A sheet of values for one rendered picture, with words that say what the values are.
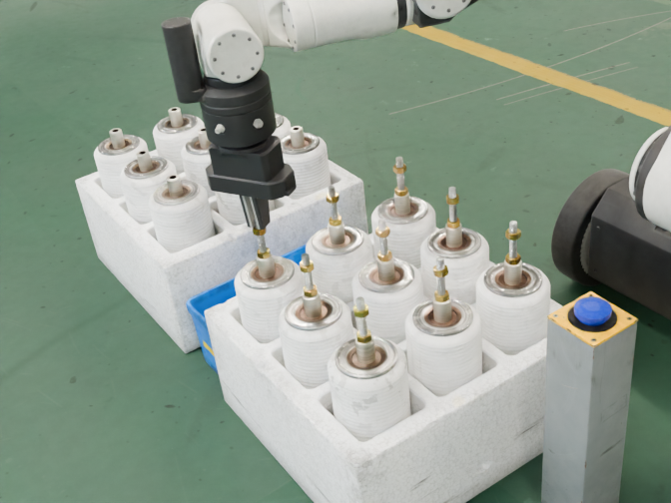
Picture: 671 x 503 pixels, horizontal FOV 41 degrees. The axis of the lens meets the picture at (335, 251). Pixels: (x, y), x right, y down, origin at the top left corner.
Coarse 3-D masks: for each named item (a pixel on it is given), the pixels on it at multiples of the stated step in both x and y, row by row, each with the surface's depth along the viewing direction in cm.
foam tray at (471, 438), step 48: (240, 336) 126; (240, 384) 131; (288, 384) 117; (480, 384) 113; (528, 384) 117; (288, 432) 121; (336, 432) 109; (384, 432) 108; (432, 432) 110; (480, 432) 115; (528, 432) 122; (336, 480) 111; (384, 480) 108; (432, 480) 114; (480, 480) 120
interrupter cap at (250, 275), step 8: (280, 256) 128; (248, 264) 127; (256, 264) 127; (280, 264) 127; (288, 264) 126; (248, 272) 126; (256, 272) 126; (280, 272) 125; (288, 272) 125; (248, 280) 124; (256, 280) 124; (264, 280) 124; (272, 280) 124; (280, 280) 123; (288, 280) 124; (256, 288) 123; (264, 288) 122
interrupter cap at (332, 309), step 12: (300, 300) 119; (324, 300) 119; (336, 300) 118; (288, 312) 117; (300, 312) 117; (324, 312) 117; (336, 312) 116; (300, 324) 115; (312, 324) 115; (324, 324) 114
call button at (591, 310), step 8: (592, 296) 101; (576, 304) 101; (584, 304) 100; (592, 304) 100; (600, 304) 100; (608, 304) 100; (576, 312) 100; (584, 312) 99; (592, 312) 99; (600, 312) 99; (608, 312) 99; (584, 320) 99; (592, 320) 99; (600, 320) 99
